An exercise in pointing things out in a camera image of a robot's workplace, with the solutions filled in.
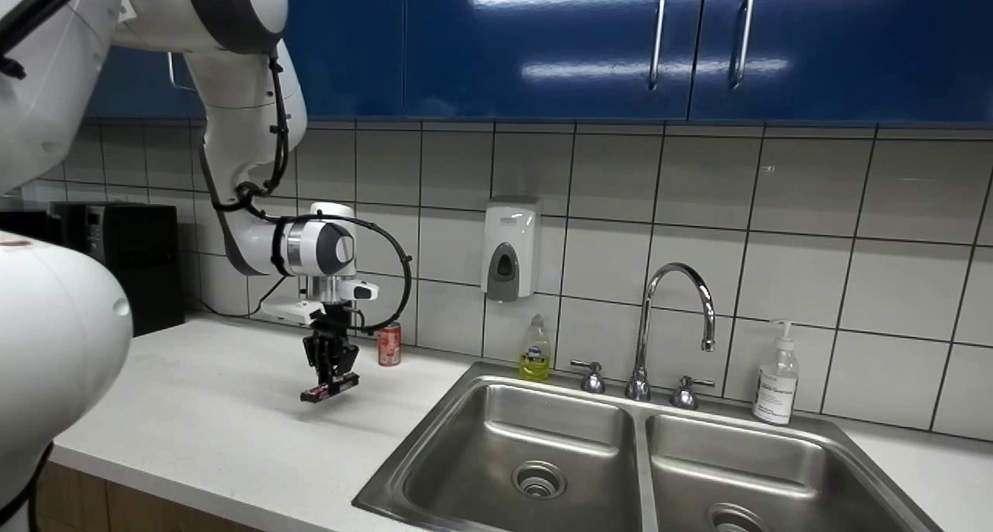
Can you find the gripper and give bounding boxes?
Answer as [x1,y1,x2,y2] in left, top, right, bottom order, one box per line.
[303,303,364,387]

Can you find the dark red snack bar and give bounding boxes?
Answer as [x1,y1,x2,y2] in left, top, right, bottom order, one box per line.
[300,371,361,404]

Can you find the steel double sink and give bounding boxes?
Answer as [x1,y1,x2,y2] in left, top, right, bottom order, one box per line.
[351,361,945,532]

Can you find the red soda can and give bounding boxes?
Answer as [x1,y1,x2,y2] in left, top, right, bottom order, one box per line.
[377,322,403,368]

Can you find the yellow dish soap bottle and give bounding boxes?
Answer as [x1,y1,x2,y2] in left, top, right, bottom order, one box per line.
[518,313,552,383]

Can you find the black microwave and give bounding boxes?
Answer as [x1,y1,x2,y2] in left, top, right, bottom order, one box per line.
[45,200,186,337]

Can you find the wooden cabinet door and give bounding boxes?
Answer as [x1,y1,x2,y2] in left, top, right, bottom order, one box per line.
[106,481,263,532]
[33,461,109,532]

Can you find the chrome tap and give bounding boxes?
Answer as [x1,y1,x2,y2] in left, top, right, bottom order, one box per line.
[625,262,717,403]

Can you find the blue cabinet door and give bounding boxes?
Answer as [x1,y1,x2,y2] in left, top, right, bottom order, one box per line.
[403,0,707,122]
[279,0,407,119]
[689,0,993,126]
[85,45,207,121]

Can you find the clear pump sanitizer bottle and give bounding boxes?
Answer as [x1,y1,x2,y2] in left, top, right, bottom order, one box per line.
[751,319,801,427]

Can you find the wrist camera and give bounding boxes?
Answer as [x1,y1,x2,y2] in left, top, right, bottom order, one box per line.
[261,298,327,325]

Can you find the black cable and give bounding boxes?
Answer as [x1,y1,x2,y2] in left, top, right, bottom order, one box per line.
[189,275,289,320]

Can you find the white wall soap dispenser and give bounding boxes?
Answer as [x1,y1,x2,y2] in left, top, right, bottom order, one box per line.
[480,196,542,303]

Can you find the chrome tap handle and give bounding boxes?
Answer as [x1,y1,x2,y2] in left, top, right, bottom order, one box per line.
[670,375,716,411]
[569,358,607,396]

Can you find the silver cabinet door handle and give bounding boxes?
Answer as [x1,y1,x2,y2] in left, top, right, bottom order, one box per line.
[728,0,756,91]
[648,0,667,92]
[166,50,196,94]

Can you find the blue wall cabinet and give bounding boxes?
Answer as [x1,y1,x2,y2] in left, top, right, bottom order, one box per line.
[85,0,993,127]

